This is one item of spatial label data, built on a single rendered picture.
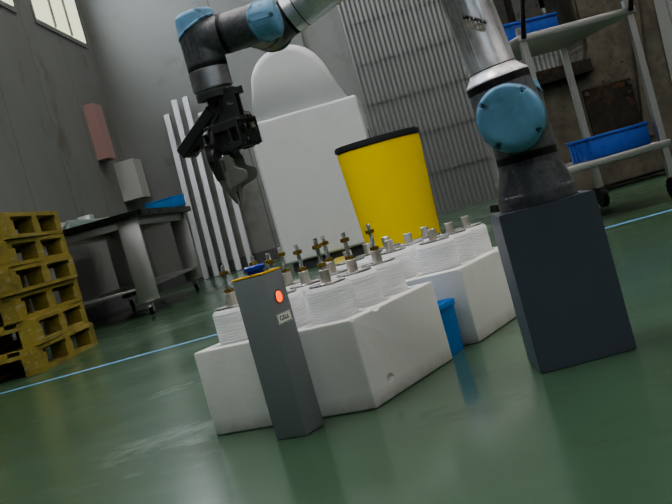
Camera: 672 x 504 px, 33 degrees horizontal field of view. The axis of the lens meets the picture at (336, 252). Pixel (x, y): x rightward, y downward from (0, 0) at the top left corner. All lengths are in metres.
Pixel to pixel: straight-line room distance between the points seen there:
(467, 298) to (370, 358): 0.51
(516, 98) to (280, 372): 0.66
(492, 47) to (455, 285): 0.82
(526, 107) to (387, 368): 0.62
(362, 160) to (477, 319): 2.60
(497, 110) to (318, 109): 6.38
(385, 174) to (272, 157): 3.22
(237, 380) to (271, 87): 6.18
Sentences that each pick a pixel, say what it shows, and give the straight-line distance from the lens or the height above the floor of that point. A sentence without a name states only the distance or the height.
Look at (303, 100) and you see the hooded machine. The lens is 8.39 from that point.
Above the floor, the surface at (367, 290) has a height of 0.21.
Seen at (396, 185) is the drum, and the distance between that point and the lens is 5.21.
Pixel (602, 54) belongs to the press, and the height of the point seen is 0.89.
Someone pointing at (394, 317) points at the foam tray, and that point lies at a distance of 2.34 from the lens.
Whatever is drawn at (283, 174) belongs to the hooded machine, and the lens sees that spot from 8.34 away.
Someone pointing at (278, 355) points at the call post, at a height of 0.16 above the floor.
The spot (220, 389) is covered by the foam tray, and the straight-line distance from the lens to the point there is 2.39.
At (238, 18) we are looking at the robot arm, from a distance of 2.12.
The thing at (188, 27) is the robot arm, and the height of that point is 0.78.
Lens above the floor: 0.40
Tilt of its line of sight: 2 degrees down
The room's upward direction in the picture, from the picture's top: 16 degrees counter-clockwise
